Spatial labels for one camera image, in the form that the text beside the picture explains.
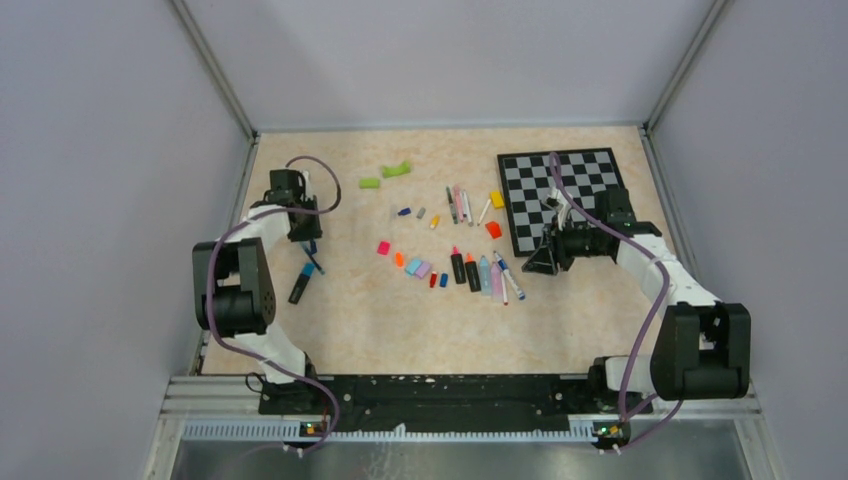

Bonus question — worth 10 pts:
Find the lilac highlighter cap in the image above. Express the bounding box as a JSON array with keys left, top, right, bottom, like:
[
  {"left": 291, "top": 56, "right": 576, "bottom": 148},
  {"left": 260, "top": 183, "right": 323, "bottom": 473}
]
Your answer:
[{"left": 414, "top": 262, "right": 431, "bottom": 279}]

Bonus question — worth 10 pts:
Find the green block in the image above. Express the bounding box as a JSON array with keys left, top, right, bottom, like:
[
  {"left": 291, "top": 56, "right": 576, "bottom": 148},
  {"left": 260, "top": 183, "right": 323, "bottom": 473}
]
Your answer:
[
  {"left": 380, "top": 161, "right": 412, "bottom": 179},
  {"left": 358, "top": 177, "right": 381, "bottom": 190}
]

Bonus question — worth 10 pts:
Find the light blue highlighter cap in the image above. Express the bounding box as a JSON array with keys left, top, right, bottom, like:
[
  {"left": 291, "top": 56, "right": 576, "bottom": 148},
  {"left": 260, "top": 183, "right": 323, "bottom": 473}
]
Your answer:
[{"left": 405, "top": 258, "right": 421, "bottom": 275}]

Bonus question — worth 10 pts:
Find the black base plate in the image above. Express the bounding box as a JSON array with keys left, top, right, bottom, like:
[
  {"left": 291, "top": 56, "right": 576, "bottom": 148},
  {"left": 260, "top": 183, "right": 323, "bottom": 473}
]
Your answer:
[{"left": 258, "top": 372, "right": 618, "bottom": 433}]

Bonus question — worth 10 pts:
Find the light blue highlighter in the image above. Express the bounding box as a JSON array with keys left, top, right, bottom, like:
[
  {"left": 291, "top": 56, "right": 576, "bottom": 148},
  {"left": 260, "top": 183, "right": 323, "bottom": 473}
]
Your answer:
[{"left": 478, "top": 256, "right": 492, "bottom": 296}]

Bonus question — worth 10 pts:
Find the pink pastel highlighter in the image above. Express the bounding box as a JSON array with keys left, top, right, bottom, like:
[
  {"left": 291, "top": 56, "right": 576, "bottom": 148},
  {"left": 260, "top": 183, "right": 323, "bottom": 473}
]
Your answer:
[{"left": 489, "top": 264, "right": 504, "bottom": 303}]

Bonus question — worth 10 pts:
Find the blue thin pen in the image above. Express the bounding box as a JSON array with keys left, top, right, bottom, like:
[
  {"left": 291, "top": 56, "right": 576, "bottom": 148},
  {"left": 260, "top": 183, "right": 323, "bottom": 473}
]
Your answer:
[{"left": 300, "top": 240, "right": 326, "bottom": 275}]

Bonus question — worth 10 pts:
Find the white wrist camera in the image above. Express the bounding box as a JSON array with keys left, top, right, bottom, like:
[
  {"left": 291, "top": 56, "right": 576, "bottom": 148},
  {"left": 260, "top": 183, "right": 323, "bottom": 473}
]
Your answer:
[
  {"left": 542, "top": 188, "right": 572, "bottom": 230},
  {"left": 299, "top": 170, "right": 315, "bottom": 199}
]

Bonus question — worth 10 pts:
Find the pink translucent pen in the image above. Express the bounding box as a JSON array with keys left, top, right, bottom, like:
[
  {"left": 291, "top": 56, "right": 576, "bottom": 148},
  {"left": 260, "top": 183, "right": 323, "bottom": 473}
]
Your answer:
[{"left": 452, "top": 185, "right": 465, "bottom": 223}]

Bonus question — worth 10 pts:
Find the orange black highlighter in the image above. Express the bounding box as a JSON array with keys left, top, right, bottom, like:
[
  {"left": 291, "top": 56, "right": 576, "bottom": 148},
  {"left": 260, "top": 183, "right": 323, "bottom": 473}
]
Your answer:
[{"left": 464, "top": 253, "right": 482, "bottom": 293}]

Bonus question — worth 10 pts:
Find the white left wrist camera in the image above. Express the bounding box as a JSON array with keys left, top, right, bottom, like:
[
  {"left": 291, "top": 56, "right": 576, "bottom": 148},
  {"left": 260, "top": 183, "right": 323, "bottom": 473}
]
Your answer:
[{"left": 299, "top": 170, "right": 315, "bottom": 199}]

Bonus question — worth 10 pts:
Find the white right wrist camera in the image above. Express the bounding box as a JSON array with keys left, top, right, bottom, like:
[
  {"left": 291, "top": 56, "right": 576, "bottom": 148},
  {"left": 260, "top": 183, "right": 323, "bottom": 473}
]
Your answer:
[{"left": 542, "top": 188, "right": 572, "bottom": 230}]

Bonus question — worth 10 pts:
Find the green block left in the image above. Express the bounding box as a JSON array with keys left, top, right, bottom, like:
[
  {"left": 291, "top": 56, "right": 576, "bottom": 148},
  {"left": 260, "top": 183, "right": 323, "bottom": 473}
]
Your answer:
[{"left": 358, "top": 177, "right": 381, "bottom": 190}]

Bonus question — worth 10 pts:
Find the black blue marker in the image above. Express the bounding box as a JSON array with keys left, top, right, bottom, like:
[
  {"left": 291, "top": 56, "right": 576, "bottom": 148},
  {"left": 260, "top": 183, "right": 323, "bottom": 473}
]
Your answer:
[{"left": 287, "top": 263, "right": 315, "bottom": 305}]

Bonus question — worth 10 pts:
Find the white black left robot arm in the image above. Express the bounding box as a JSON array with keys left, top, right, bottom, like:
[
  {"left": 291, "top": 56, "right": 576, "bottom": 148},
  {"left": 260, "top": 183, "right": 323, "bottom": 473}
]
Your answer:
[{"left": 192, "top": 169, "right": 322, "bottom": 414}]

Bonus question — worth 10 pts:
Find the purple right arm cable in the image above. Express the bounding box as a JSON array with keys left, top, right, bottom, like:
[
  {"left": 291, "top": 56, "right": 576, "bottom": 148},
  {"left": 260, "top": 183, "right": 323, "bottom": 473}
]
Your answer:
[{"left": 548, "top": 151, "right": 685, "bottom": 452}]

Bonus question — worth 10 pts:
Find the yellow block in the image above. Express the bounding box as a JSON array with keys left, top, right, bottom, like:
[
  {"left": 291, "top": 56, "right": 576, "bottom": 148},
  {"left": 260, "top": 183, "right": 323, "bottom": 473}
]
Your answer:
[{"left": 489, "top": 191, "right": 505, "bottom": 209}]

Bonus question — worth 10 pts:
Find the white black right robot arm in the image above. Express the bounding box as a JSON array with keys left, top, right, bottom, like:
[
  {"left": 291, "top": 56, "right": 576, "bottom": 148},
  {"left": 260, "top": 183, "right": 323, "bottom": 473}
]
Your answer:
[{"left": 522, "top": 188, "right": 751, "bottom": 400}]

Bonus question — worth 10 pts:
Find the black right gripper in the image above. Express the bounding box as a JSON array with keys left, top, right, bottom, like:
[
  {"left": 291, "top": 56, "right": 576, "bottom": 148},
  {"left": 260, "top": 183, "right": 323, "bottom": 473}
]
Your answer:
[{"left": 523, "top": 215, "right": 608, "bottom": 276}]

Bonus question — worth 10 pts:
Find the grey cap white marker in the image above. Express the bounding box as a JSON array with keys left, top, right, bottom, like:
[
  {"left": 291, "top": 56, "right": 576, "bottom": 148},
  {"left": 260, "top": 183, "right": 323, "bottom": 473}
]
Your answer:
[{"left": 465, "top": 190, "right": 474, "bottom": 227}]

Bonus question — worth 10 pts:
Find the red white thin pen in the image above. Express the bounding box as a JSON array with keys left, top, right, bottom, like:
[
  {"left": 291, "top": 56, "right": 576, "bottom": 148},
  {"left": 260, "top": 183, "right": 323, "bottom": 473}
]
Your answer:
[{"left": 500, "top": 271, "right": 509, "bottom": 306}]

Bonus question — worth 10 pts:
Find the black grey chessboard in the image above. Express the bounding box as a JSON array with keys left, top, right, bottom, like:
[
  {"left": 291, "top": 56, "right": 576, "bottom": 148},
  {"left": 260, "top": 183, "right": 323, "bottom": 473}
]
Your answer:
[{"left": 496, "top": 147, "right": 647, "bottom": 258}]

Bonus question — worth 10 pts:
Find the pink black highlighter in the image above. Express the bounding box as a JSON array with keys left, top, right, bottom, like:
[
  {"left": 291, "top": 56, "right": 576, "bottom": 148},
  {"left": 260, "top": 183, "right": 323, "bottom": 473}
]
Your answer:
[{"left": 450, "top": 246, "right": 467, "bottom": 285}]

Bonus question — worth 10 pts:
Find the green thin pen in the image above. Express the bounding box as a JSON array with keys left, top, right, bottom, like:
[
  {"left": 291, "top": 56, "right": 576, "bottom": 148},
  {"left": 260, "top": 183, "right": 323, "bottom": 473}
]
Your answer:
[{"left": 445, "top": 186, "right": 459, "bottom": 224}]

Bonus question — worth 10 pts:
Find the orange red block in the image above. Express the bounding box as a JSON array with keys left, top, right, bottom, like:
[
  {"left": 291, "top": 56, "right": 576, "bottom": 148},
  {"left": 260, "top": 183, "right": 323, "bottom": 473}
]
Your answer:
[{"left": 484, "top": 221, "right": 503, "bottom": 240}]

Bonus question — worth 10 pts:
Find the green block right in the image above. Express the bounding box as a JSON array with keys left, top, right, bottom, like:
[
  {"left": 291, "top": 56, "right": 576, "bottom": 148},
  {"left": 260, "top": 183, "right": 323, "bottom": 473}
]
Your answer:
[{"left": 380, "top": 161, "right": 412, "bottom": 179}]

